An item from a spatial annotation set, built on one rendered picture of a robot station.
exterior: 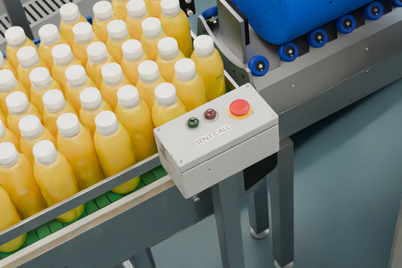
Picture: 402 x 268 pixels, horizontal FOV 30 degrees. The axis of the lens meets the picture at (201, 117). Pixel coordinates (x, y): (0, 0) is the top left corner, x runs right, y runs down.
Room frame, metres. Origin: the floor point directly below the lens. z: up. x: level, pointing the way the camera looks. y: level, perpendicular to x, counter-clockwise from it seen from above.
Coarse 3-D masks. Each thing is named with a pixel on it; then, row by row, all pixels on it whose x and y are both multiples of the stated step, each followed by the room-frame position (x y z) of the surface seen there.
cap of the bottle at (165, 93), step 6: (162, 84) 0.96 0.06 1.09; (168, 84) 0.96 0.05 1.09; (156, 90) 0.95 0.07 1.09; (162, 90) 0.95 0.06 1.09; (168, 90) 0.95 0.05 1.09; (174, 90) 0.94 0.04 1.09; (156, 96) 0.94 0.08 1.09; (162, 96) 0.93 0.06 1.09; (168, 96) 0.93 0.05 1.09; (174, 96) 0.94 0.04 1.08; (162, 102) 0.93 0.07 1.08; (168, 102) 0.93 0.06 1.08
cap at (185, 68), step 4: (180, 60) 1.02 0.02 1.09; (184, 60) 1.02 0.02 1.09; (188, 60) 1.01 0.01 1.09; (192, 60) 1.01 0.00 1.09; (176, 64) 1.01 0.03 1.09; (180, 64) 1.01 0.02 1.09; (184, 64) 1.01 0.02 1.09; (188, 64) 1.01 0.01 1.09; (192, 64) 1.00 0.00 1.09; (176, 68) 1.00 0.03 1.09; (180, 68) 1.00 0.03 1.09; (184, 68) 1.00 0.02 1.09; (188, 68) 0.99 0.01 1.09; (192, 68) 0.99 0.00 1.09; (176, 72) 0.99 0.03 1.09; (180, 72) 0.99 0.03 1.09; (184, 72) 0.99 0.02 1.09; (188, 72) 0.99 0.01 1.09; (192, 72) 0.99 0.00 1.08; (180, 76) 0.99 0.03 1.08; (184, 76) 0.99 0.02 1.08; (188, 76) 0.99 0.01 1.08
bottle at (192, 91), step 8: (176, 80) 1.00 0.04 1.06; (184, 80) 0.98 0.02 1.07; (192, 80) 0.99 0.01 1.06; (200, 80) 1.00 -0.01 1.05; (176, 88) 0.99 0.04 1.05; (184, 88) 0.98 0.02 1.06; (192, 88) 0.98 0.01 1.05; (200, 88) 0.98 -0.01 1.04; (184, 96) 0.97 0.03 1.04; (192, 96) 0.97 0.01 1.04; (200, 96) 0.98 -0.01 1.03; (192, 104) 0.97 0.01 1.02; (200, 104) 0.98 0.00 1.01
